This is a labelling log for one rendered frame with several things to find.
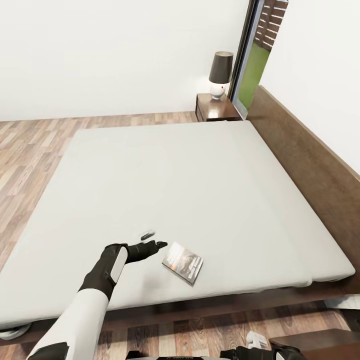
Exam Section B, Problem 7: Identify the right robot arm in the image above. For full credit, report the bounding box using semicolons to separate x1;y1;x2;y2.
223;331;309;360

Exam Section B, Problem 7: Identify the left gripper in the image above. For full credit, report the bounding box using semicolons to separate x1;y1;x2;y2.
135;240;168;262

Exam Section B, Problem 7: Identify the hardback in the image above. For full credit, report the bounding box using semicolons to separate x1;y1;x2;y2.
162;242;204;284

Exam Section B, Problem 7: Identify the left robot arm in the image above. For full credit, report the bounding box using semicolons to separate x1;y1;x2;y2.
26;229;168;360

